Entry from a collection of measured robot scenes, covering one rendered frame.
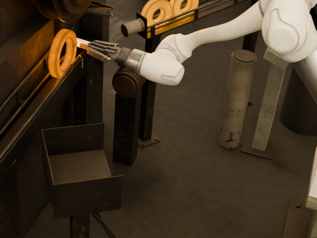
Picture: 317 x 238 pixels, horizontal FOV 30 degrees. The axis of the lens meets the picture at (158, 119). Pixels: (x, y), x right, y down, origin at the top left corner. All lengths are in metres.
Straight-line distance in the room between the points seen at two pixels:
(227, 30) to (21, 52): 0.71
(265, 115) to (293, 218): 0.53
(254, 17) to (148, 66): 0.45
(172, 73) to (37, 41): 0.50
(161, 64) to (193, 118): 1.06
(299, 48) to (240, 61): 0.97
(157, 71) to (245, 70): 0.69
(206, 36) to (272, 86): 0.74
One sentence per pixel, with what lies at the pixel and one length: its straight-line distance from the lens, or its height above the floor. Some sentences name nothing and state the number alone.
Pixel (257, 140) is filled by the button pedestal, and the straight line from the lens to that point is 3.04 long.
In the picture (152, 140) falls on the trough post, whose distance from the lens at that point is 3.03.
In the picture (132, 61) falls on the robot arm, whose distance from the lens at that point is 2.23.
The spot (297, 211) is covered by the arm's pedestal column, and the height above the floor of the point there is 0.02.
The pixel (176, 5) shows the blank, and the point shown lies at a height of 0.73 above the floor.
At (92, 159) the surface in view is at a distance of 1.97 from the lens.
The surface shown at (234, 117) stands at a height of 0.20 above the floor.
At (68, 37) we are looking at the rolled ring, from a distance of 2.21.
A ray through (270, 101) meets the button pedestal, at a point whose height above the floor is 0.31.
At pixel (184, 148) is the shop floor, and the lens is 3.01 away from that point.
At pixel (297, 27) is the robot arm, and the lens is 1.79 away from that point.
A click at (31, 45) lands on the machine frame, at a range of 2.12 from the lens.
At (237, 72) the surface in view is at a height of 0.46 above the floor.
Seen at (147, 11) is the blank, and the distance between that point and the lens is 2.60.
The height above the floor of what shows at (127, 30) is 0.68.
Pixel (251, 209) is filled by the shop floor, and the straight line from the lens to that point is 2.76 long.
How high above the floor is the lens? 1.89
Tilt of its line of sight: 36 degrees down
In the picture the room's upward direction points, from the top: 6 degrees clockwise
